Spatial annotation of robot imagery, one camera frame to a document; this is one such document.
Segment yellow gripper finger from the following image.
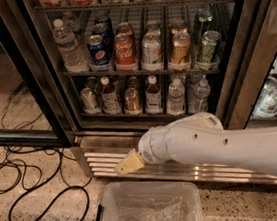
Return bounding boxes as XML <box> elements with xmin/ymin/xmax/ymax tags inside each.
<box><xmin>114</xmin><ymin>149</ymin><xmax>145</xmax><ymax>176</ymax></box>

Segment blue pepsi can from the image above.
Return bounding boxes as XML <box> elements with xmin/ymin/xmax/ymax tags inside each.
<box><xmin>92</xmin><ymin>23</ymin><xmax>113</xmax><ymax>51</ymax></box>
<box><xmin>87</xmin><ymin>35</ymin><xmax>109</xmax><ymax>66</ymax></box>
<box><xmin>94</xmin><ymin>14</ymin><xmax>113</xmax><ymax>32</ymax></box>

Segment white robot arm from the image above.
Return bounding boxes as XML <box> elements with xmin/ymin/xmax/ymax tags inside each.
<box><xmin>114</xmin><ymin>112</ymin><xmax>277</xmax><ymax>176</ymax></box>

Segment gold can bottom shelf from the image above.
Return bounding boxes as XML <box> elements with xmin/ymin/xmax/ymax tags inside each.
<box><xmin>124</xmin><ymin>87</ymin><xmax>142</xmax><ymax>115</ymax></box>

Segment silver can bottom shelf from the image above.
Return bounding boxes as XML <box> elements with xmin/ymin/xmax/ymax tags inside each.
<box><xmin>80</xmin><ymin>87</ymin><xmax>100</xmax><ymax>114</ymax></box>

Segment stainless steel fridge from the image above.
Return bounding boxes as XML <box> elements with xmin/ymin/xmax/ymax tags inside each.
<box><xmin>0</xmin><ymin>0</ymin><xmax>277</xmax><ymax>221</ymax></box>

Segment front silver diet soda can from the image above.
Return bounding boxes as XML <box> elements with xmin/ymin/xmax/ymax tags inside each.
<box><xmin>141</xmin><ymin>33</ymin><xmax>163</xmax><ymax>65</ymax></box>

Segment front red coca-cola can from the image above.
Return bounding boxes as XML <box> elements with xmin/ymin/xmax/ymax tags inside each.
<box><xmin>113</xmin><ymin>33</ymin><xmax>135</xmax><ymax>66</ymax></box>

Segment red coca-cola can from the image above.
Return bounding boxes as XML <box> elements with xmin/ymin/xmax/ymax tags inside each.
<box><xmin>116</xmin><ymin>22</ymin><xmax>134</xmax><ymax>38</ymax></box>
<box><xmin>113</xmin><ymin>33</ymin><xmax>135</xmax><ymax>66</ymax></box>

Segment front gold soda can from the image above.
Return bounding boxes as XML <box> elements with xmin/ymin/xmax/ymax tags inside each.
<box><xmin>171</xmin><ymin>32</ymin><xmax>191</xmax><ymax>65</ymax></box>

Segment gold soda can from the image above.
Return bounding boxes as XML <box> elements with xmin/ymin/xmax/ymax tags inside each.
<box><xmin>171</xmin><ymin>32</ymin><xmax>191</xmax><ymax>65</ymax></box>
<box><xmin>169</xmin><ymin>21</ymin><xmax>188</xmax><ymax>37</ymax></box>

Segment front green soda can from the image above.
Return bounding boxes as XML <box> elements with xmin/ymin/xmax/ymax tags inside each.
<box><xmin>197</xmin><ymin>30</ymin><xmax>221</xmax><ymax>64</ymax></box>

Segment green soda can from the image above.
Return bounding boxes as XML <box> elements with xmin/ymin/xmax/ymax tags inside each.
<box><xmin>197</xmin><ymin>30</ymin><xmax>221</xmax><ymax>64</ymax></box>
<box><xmin>192</xmin><ymin>9</ymin><xmax>214</xmax><ymax>45</ymax></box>

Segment open glass fridge door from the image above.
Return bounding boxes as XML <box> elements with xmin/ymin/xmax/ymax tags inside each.
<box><xmin>0</xmin><ymin>0</ymin><xmax>75</xmax><ymax>148</ymax></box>

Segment rear red coca-cola can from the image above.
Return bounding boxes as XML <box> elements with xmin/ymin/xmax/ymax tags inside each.
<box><xmin>116</xmin><ymin>22</ymin><xmax>134</xmax><ymax>38</ymax></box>

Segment rear silver soda can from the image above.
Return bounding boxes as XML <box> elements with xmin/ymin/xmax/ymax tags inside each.
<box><xmin>145</xmin><ymin>20</ymin><xmax>161</xmax><ymax>37</ymax></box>

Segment rear gold soda can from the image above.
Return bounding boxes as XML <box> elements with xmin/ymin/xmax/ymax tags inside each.
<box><xmin>169</xmin><ymin>21</ymin><xmax>188</xmax><ymax>37</ymax></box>

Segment white can right compartment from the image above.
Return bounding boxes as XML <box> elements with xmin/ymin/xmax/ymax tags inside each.
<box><xmin>253</xmin><ymin>76</ymin><xmax>277</xmax><ymax>118</ymax></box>

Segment rear green soda can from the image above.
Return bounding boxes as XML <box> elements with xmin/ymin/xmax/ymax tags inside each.
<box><xmin>192</xmin><ymin>9</ymin><xmax>214</xmax><ymax>45</ymax></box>

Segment clear plastic storage bin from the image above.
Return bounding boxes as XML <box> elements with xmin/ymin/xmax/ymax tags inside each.
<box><xmin>99</xmin><ymin>181</ymin><xmax>203</xmax><ymax>221</ymax></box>

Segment bubble wrap sheet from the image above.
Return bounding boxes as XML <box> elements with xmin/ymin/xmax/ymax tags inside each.
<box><xmin>117</xmin><ymin>196</ymin><xmax>186</xmax><ymax>221</ymax></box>

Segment right brown tea bottle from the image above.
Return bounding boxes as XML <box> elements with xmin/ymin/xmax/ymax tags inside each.
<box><xmin>145</xmin><ymin>75</ymin><xmax>163</xmax><ymax>115</ymax></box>

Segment brown tea bottle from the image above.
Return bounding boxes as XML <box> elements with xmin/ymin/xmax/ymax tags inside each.
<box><xmin>145</xmin><ymin>75</ymin><xmax>163</xmax><ymax>115</ymax></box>
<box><xmin>100</xmin><ymin>76</ymin><xmax>122</xmax><ymax>115</ymax></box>

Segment left brown tea bottle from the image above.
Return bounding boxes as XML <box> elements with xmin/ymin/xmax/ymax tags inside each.
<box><xmin>100</xmin><ymin>76</ymin><xmax>122</xmax><ymax>115</ymax></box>

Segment left bottom water bottle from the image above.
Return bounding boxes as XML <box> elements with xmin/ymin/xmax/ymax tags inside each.
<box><xmin>166</xmin><ymin>78</ymin><xmax>186</xmax><ymax>116</ymax></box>

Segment right bottom water bottle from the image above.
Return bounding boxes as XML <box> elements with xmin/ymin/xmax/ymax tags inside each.
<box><xmin>188</xmin><ymin>78</ymin><xmax>211</xmax><ymax>114</ymax></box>

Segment front clear water bottle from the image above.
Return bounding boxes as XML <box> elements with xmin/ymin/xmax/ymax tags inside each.
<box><xmin>53</xmin><ymin>19</ymin><xmax>88</xmax><ymax>73</ymax></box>

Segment clear water bottle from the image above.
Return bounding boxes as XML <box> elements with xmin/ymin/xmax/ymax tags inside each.
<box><xmin>53</xmin><ymin>19</ymin><xmax>88</xmax><ymax>73</ymax></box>
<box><xmin>63</xmin><ymin>10</ymin><xmax>83</xmax><ymax>39</ymax></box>

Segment rear clear water bottle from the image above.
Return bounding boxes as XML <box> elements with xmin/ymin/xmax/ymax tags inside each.
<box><xmin>63</xmin><ymin>10</ymin><xmax>83</xmax><ymax>39</ymax></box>

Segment black cable on floor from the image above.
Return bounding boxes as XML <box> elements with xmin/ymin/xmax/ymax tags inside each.
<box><xmin>0</xmin><ymin>74</ymin><xmax>98</xmax><ymax>221</ymax></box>

